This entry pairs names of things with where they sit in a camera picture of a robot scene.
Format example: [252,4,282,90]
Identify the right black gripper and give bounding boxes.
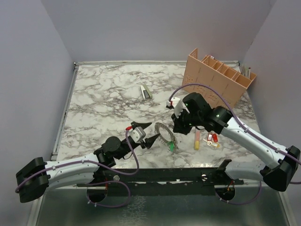
[171,106,202,135]

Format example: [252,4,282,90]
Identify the green key tag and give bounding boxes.
[168,141,177,152]

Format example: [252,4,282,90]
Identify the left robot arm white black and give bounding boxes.
[15,121,160,203]

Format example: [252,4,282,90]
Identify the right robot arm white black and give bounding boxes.
[166,92,301,192]

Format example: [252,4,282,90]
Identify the yellow pink marker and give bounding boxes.
[194,130,200,150]

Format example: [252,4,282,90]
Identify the beige stapler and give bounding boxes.
[140,84,152,100]

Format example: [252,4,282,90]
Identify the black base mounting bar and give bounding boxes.
[88,167,233,196]

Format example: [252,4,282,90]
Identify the peach compartment organizer box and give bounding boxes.
[182,48,257,118]

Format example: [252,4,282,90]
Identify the pens behind organizer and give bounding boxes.
[240,65,251,79]

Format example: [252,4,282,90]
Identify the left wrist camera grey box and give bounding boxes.
[129,127,146,144]

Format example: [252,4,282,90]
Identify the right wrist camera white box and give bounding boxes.
[166,97,189,118]

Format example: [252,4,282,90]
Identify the aluminium table frame rail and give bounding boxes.
[52,62,79,154]

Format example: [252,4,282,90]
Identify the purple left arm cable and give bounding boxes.
[15,128,141,194]

